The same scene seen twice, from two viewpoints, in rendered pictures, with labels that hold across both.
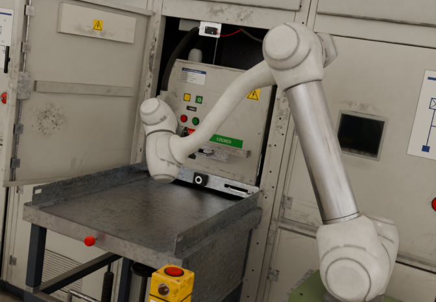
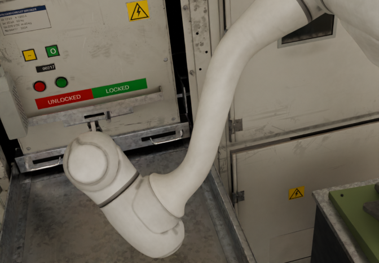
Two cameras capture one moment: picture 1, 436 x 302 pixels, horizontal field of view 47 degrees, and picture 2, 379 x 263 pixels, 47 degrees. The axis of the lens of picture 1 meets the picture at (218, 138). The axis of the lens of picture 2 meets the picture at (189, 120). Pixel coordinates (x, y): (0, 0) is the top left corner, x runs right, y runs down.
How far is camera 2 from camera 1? 1.18 m
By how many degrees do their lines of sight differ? 39
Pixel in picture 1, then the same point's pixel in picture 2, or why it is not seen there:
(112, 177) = (8, 238)
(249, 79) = (253, 44)
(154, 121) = (109, 183)
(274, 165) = not seen: hidden behind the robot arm
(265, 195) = not seen: hidden behind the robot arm
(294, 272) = (261, 183)
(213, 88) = (68, 26)
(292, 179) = (237, 99)
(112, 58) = not seen: outside the picture
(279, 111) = (194, 24)
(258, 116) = (157, 39)
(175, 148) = (175, 204)
